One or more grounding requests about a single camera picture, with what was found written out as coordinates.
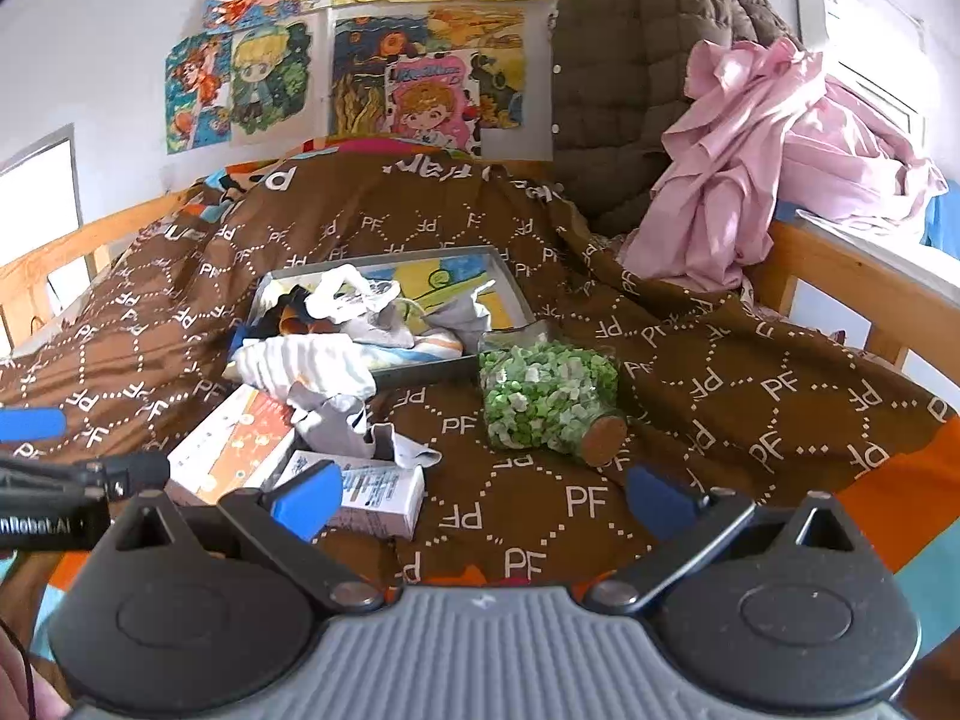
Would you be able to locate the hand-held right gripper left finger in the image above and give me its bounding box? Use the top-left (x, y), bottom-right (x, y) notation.
top-left (112, 459), bottom-right (387, 611)

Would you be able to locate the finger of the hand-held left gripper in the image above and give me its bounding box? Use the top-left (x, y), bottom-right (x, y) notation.
top-left (0, 452), bottom-right (172, 503)
top-left (0, 406), bottom-right (67, 442)

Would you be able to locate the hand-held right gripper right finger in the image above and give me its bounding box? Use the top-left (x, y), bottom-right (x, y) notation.
top-left (585, 465), bottom-right (863, 608)

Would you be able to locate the plain grey cloth pouch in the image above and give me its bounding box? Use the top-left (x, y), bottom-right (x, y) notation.
top-left (289, 381), bottom-right (443, 470)

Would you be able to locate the white ribbed cloth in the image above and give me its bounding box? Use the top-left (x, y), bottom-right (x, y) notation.
top-left (225, 336), bottom-right (380, 400)

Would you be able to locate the dark blue cloth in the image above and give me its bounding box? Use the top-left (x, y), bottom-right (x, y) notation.
top-left (247, 289), bottom-right (316, 338)

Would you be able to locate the grey printed drawstring pouch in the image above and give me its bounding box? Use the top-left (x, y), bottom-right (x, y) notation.
top-left (304, 266), bottom-right (402, 350)

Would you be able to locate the grey cloth bag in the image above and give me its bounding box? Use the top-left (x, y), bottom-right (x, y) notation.
top-left (427, 281), bottom-right (496, 350)

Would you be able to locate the grey tray with frog painting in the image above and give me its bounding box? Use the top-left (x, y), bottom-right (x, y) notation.
top-left (229, 244), bottom-right (537, 391)

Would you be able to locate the small white box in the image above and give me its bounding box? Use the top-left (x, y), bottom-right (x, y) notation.
top-left (281, 450), bottom-right (427, 541)

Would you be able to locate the orange and white box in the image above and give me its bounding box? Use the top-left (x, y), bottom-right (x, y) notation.
top-left (166, 384), bottom-right (297, 507)

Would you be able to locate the brown printed blanket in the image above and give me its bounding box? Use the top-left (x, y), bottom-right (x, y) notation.
top-left (0, 154), bottom-right (960, 586)

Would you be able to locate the glass jar of green stars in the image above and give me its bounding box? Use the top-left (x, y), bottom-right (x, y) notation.
top-left (478, 330), bottom-right (629, 468)

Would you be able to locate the white striped sock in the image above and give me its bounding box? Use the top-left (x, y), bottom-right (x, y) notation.
top-left (360, 322), bottom-right (466, 368)

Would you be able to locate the white window panel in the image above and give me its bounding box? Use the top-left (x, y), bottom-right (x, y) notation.
top-left (0, 124), bottom-right (83, 263)

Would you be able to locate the pink clothing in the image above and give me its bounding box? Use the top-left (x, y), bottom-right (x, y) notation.
top-left (622, 37), bottom-right (950, 290)

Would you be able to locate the brown quilted jacket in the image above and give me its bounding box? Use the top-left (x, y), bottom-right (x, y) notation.
top-left (551, 0), bottom-right (803, 241)

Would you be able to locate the white air conditioner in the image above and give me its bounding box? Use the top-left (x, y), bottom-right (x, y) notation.
top-left (795, 0), bottom-right (927, 158)

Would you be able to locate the group of cartoon wall drawings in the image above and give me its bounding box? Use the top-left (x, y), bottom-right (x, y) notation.
top-left (163, 0), bottom-right (751, 158)

